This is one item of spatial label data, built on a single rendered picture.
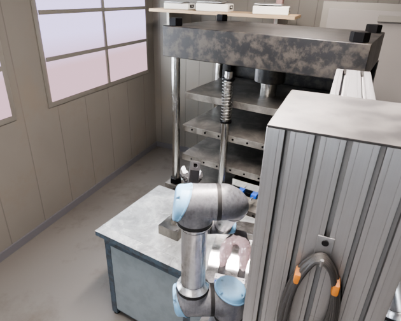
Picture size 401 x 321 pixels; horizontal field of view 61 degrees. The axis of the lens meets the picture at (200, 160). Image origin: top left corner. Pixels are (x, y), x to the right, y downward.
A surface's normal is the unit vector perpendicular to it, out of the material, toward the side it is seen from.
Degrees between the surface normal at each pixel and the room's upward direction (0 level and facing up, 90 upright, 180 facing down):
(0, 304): 0
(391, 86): 90
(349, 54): 90
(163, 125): 90
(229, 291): 7
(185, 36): 90
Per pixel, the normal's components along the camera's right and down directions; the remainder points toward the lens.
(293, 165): -0.38, 0.40
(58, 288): 0.04, -0.90
